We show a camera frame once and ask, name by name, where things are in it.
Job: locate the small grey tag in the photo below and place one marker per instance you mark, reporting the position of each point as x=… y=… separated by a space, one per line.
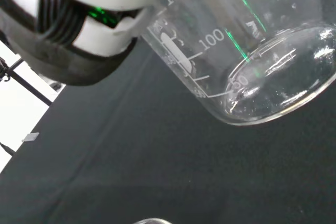
x=31 y=137

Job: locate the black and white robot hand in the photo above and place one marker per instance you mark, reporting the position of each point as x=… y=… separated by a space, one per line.
x=86 y=32

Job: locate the black bench cloth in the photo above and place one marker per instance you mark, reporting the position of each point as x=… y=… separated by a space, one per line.
x=157 y=161

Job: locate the black tripod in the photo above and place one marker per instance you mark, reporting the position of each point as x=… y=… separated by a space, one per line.
x=23 y=79

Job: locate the clear glassware rim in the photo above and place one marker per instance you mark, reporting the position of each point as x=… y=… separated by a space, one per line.
x=152 y=221

